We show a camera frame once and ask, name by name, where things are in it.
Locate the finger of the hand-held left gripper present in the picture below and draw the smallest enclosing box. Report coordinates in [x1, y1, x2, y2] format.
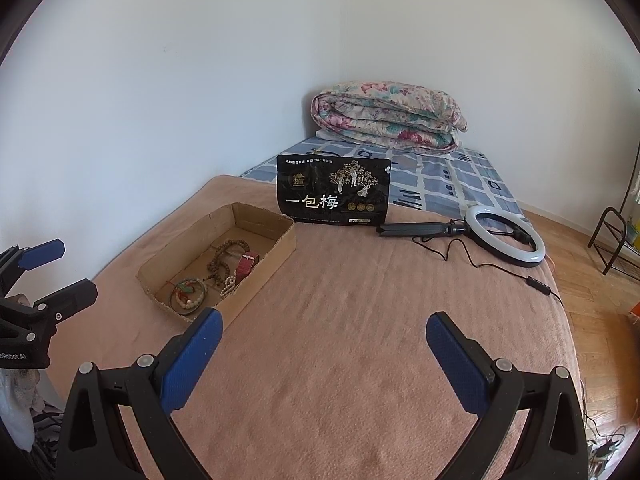
[0, 239, 66, 296]
[20, 280, 98, 341]

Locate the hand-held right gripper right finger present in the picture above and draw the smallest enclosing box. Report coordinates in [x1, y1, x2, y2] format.
[426, 312, 590, 480]

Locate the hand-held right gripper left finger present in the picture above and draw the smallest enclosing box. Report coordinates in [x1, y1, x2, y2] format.
[55, 308, 223, 480]

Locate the blue bangle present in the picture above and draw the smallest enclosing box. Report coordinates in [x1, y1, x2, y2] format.
[169, 279, 207, 317]

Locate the pearl necklace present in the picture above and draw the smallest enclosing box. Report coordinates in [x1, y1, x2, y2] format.
[172, 274, 237, 311]

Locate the red strap watch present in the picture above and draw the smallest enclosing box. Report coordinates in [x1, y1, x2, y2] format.
[235, 252, 261, 283]

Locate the cardboard box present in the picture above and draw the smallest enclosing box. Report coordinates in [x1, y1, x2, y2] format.
[136, 202, 297, 333]

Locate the person's left hand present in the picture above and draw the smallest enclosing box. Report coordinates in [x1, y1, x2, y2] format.
[0, 367, 46, 450]

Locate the striped dark cloth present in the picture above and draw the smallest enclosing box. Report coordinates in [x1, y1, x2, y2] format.
[27, 405, 66, 480]

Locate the pink blanket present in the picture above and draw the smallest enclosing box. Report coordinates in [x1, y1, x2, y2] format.
[50, 175, 586, 480]

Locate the black folded tripod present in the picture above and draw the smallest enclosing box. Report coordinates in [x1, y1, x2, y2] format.
[377, 220, 468, 240]

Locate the blue checked bed sheet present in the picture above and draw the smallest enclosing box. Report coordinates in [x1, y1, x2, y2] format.
[240, 135, 523, 216]

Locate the black snack bag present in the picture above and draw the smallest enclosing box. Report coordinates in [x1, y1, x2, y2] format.
[276, 154, 392, 226]

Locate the black metal rack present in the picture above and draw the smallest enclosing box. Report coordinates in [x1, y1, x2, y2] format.
[587, 206, 640, 276]

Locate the folded floral quilt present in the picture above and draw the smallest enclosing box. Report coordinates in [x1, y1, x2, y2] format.
[310, 81, 469, 153]

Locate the wooden bead necklace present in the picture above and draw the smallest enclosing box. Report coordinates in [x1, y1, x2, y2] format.
[207, 240, 251, 291]

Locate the black ring light cable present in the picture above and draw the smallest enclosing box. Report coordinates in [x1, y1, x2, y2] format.
[412, 235, 563, 306]

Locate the white ring light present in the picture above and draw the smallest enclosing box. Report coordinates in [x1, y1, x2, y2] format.
[464, 205, 547, 268]

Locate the tangle of floor cables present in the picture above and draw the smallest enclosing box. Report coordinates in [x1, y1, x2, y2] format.
[585, 422, 633, 466]

